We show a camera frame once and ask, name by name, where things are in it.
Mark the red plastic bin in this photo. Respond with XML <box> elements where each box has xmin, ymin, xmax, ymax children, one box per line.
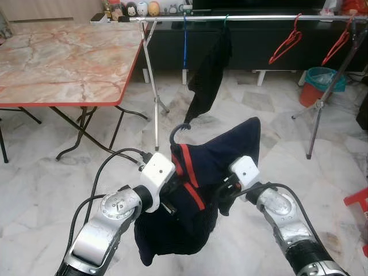
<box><xmin>298</xmin><ymin>80</ymin><xmax>325</xmax><ymax>108</ymax></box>

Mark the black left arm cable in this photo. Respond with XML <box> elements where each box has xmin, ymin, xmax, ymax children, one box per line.
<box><xmin>68</xmin><ymin>148</ymin><xmax>155</xmax><ymax>254</ymax></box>

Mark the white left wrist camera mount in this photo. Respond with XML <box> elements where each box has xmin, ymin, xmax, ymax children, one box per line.
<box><xmin>140</xmin><ymin>152</ymin><xmax>177</xmax><ymax>213</ymax></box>

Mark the red plastic hanger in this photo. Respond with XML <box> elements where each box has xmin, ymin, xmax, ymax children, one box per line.
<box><xmin>268</xmin><ymin>13</ymin><xmax>304</xmax><ymax>66</ymax></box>
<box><xmin>321</xmin><ymin>16</ymin><xmax>353</xmax><ymax>67</ymax></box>

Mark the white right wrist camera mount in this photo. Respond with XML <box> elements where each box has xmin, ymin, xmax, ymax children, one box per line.
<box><xmin>229</xmin><ymin>156</ymin><xmax>261</xmax><ymax>190</ymax></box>

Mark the red plastic stool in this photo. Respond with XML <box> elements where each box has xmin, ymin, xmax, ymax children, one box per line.
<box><xmin>344</xmin><ymin>187</ymin><xmax>368</xmax><ymax>257</ymax></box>

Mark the steel clothes rack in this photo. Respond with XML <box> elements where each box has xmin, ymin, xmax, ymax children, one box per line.
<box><xmin>118</xmin><ymin>14</ymin><xmax>368</xmax><ymax>160</ymax></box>

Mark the blue wire hanger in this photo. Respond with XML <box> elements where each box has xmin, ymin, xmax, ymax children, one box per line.
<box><xmin>182</xmin><ymin>14</ymin><xmax>190</xmax><ymax>71</ymax></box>

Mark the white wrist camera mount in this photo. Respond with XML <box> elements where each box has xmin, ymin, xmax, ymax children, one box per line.
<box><xmin>140</xmin><ymin>152</ymin><xmax>177</xmax><ymax>213</ymax></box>
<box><xmin>229</xmin><ymin>156</ymin><xmax>261</xmax><ymax>190</ymax></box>

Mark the navy garment with red stripes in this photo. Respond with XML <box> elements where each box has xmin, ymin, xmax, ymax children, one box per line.
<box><xmin>133</xmin><ymin>117</ymin><xmax>262</xmax><ymax>267</ymax></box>

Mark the black printed T-shirt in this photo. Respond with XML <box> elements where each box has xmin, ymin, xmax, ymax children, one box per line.
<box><xmin>184</xmin><ymin>24</ymin><xmax>233</xmax><ymax>125</ymax></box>

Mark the black TV cabinet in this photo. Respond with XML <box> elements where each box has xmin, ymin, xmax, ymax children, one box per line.
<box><xmin>135</xmin><ymin>11</ymin><xmax>368</xmax><ymax>74</ymax></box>

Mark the black plastic hanger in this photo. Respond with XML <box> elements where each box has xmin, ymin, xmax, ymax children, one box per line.
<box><xmin>169</xmin><ymin>122</ymin><xmax>192</xmax><ymax>157</ymax></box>

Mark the light wooden cabinet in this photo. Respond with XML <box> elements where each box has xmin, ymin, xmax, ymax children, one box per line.
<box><xmin>6</xmin><ymin>0</ymin><xmax>105</xmax><ymax>24</ymax></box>

